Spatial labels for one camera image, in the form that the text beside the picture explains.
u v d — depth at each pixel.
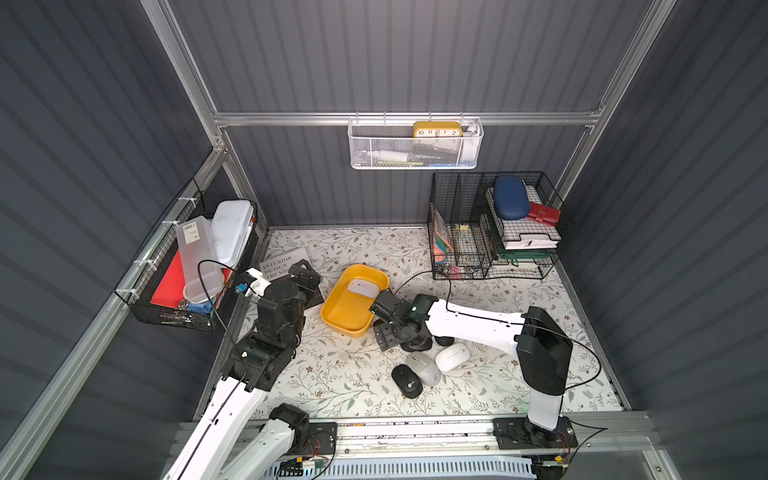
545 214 0.94
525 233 0.91
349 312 0.97
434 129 0.87
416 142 0.89
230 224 0.76
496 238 0.99
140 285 0.61
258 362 0.45
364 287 0.99
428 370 0.82
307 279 0.62
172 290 0.69
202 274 0.65
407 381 0.81
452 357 0.85
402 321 0.61
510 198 0.99
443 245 1.07
